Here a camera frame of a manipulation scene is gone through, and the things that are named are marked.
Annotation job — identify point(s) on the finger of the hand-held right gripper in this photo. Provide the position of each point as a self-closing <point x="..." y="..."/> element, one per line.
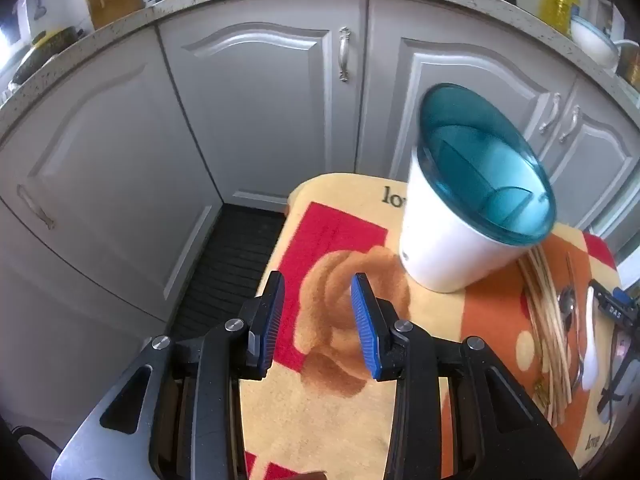
<point x="631" y="360"/>
<point x="617" y="307"/>

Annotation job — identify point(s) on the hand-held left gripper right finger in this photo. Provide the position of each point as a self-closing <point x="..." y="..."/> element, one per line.
<point x="364" y="330"/>

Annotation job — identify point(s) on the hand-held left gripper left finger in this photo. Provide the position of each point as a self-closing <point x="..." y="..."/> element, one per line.
<point x="267" y="332"/>

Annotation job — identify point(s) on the white ceramic spoon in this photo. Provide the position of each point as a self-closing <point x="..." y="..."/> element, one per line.
<point x="590" y="360"/>

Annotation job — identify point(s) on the metal spoon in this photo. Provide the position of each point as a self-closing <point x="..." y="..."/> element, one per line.
<point x="566" y="302"/>

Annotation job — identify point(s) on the bundle of wooden chopsticks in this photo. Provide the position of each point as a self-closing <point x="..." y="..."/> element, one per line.
<point x="545" y="330"/>

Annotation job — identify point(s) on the small brass fork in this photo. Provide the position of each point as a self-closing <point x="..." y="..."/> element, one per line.
<point x="540" y="391"/>

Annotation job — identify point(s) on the white utensil holder teal rim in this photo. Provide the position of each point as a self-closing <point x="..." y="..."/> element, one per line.
<point x="450" y="240"/>

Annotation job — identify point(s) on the black ribbed floor mat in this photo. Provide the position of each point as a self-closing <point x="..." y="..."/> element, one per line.
<point x="230" y="270"/>

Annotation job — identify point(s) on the printed fleece blanket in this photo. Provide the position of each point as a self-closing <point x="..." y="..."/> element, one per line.
<point x="345" y="240"/>

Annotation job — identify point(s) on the grey cabinet door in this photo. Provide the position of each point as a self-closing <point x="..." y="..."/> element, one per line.
<point x="400" y="100"/>
<point x="110" y="150"/>
<point x="260" y="110"/>
<point x="600" y="160"/>
<point x="90" y="290"/>

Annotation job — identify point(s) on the white bowl blue rim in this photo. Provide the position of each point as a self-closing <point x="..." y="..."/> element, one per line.
<point x="592" y="42"/>

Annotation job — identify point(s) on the yellow cooking oil bottle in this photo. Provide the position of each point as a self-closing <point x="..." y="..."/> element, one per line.
<point x="557" y="2"/>

